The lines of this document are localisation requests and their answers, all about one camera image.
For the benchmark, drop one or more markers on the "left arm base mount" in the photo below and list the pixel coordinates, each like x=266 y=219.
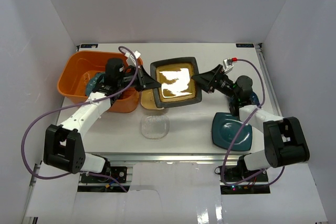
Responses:
x=112 y=179

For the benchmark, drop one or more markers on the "orange plastic bin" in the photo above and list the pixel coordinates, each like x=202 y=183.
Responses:
x=82 y=67

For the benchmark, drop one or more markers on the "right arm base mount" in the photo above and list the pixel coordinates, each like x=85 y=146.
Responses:
x=253 y=186

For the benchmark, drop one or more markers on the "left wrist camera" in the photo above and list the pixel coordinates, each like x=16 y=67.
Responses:
x=132 y=58

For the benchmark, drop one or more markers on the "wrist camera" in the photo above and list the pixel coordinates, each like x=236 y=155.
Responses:
x=228 y=64
x=132 y=58

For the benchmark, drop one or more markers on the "teal square large plate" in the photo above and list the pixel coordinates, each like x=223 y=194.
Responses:
x=224 y=128

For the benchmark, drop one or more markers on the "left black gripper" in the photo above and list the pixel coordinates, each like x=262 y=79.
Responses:
x=140 y=77

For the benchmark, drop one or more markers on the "amber black-rimmed square plate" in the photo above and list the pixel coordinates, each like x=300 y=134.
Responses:
x=177 y=86

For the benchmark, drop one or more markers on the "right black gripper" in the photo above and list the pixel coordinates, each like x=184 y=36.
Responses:
x=210 y=80

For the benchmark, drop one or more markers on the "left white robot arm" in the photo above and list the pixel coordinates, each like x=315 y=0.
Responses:
x=63 y=143

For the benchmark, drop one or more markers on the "yellow square small plate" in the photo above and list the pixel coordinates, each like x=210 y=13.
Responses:
x=148 y=101

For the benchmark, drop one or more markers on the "clear glass round plate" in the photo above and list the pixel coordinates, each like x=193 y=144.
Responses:
x=154 y=126

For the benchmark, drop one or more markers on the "aluminium table frame rail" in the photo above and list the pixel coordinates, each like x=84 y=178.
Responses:
x=186 y=150

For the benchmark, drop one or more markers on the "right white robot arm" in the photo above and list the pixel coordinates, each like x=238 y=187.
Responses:
x=284 y=141

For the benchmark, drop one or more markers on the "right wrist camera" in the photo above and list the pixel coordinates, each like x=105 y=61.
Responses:
x=228 y=64

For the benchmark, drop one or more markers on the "teal scalloped round plate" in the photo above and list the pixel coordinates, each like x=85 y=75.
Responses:
x=97 y=79

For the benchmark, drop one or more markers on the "dark blue leaf plate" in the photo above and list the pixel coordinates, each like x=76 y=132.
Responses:
x=235 y=103

